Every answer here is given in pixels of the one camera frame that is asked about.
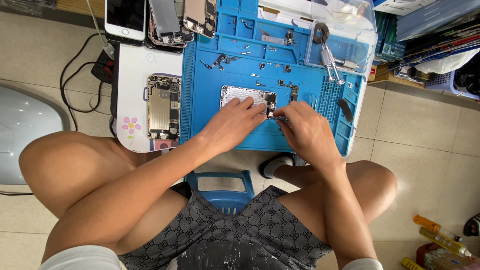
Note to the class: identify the short silver screwdriver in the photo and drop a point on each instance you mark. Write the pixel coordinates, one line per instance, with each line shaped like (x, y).
(348, 63)

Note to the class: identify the dark round disc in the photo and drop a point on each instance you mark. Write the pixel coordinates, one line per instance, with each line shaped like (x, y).
(321, 33)

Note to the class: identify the cluttered wooden shelf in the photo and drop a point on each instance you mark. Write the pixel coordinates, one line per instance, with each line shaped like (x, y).
(431, 37)

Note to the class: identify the metal bracket with flex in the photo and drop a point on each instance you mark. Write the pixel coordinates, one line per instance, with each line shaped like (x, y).
(220, 62)

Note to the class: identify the flat metal scraper blade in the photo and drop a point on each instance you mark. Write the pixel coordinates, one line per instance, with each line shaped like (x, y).
(270, 38)

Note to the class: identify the small metal hand tool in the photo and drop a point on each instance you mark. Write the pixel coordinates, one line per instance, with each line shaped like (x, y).
(281, 119)

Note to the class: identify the red bag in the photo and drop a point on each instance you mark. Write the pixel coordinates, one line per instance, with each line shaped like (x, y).
(446, 258)

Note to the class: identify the blue silicone repair mat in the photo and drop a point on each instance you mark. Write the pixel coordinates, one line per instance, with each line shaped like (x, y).
(240, 75)

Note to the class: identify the white charger plug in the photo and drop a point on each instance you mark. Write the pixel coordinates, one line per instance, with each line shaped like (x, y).
(108, 50)

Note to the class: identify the orange bottle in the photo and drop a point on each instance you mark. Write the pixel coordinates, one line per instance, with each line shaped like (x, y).
(435, 226)

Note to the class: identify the blue plastic stool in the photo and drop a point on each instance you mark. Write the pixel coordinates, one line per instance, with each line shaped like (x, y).
(221, 193)

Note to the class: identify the person's right hand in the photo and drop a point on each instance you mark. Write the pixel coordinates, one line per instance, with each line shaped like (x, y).
(313, 135)

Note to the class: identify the person's leg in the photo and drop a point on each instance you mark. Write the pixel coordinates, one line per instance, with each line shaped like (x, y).
(75, 172)
(371, 191)

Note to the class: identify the person's left leg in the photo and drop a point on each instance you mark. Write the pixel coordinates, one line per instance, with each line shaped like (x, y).
(75, 172)

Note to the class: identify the scattered small phone parts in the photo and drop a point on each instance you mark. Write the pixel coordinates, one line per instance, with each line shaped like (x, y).
(262, 63)

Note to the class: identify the black flat pry tool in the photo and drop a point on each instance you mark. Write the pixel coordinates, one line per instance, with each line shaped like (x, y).
(345, 110)

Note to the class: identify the light grey rounded object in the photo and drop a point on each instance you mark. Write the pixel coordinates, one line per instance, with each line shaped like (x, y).
(26, 131)

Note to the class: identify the black power strip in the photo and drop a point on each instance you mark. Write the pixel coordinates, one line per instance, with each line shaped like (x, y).
(103, 67)

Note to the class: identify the silver phone housing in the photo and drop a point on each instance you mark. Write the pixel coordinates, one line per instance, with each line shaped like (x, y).
(258, 95)

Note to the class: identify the metal tweezers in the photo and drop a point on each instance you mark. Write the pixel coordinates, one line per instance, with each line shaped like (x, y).
(312, 99)

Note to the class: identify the black sandal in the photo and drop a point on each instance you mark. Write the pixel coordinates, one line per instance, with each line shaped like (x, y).
(472, 225)

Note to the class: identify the gold phone housing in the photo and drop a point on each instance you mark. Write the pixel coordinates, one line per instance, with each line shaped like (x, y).
(200, 17)
(164, 107)

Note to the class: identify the yellow spray bottle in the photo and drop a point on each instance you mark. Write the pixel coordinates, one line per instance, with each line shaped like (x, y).
(444, 242)

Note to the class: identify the black and white shoe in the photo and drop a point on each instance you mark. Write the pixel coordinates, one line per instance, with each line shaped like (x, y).
(279, 165)

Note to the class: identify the clear plastic container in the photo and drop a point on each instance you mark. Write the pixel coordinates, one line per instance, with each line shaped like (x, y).
(348, 22)

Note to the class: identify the person's right leg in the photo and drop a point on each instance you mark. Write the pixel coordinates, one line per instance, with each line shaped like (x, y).
(371, 191)

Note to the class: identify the white smartphone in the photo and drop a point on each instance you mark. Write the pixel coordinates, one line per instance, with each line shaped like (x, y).
(125, 17)

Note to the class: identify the person's left hand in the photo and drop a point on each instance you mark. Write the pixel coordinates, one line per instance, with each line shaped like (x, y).
(228, 125)

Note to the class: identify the grey patterned shorts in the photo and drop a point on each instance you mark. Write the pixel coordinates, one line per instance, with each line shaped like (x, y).
(243, 228)

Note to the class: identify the white flower print table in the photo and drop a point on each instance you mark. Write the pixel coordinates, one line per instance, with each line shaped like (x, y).
(131, 86)

